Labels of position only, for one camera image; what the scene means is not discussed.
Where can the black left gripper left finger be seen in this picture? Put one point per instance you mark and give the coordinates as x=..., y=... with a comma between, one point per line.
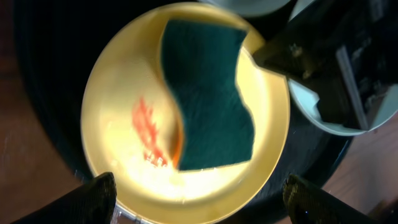
x=93, y=202

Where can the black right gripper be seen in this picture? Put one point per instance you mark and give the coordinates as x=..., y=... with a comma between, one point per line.
x=367, y=62

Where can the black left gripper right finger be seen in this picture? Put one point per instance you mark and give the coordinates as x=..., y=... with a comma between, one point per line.
x=307, y=203

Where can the yellow plate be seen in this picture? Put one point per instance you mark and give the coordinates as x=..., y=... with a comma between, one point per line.
x=129, y=125

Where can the green and yellow sponge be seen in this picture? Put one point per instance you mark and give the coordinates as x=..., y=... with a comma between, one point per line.
x=199, y=61

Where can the mint green plate with stain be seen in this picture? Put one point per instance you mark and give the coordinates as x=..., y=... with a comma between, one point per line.
x=248, y=8

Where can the round black serving tray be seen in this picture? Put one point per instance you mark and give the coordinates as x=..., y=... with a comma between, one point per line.
x=57, y=44

